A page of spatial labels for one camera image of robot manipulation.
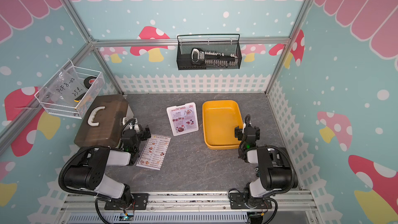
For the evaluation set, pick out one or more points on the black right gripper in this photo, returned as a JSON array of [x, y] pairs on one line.
[[239, 133]]

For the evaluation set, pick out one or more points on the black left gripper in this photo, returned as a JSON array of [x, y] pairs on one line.
[[144, 136]]

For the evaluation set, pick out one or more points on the yellow-header menu sheet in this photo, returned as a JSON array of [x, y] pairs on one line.
[[154, 152]]

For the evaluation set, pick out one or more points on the clear acrylic menu holder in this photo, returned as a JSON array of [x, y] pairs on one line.
[[182, 118]]

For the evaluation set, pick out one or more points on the pink special menu sheet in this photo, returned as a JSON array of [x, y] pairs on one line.
[[184, 118]]

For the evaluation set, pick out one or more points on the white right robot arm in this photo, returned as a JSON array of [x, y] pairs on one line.
[[274, 171]]

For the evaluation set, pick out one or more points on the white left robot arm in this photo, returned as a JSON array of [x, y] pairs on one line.
[[84, 172]]

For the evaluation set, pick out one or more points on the yellow plastic tray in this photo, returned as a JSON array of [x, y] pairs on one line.
[[220, 118]]

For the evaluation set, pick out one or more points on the white box with brown lid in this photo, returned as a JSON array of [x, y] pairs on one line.
[[103, 122]]

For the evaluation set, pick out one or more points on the black tape roll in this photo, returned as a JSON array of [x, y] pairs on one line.
[[89, 81]]

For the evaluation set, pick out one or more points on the socket set in basket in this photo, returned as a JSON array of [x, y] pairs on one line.
[[208, 59]]

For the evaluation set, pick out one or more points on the clear labelled plastic bag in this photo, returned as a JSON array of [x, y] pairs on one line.
[[68, 88]]

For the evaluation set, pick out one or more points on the black wire wall basket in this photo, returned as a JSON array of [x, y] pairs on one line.
[[220, 43]]

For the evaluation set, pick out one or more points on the white wire wall basket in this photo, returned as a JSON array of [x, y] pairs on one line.
[[48, 102]]

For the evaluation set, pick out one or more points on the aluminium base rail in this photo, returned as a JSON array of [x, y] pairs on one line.
[[196, 207]]

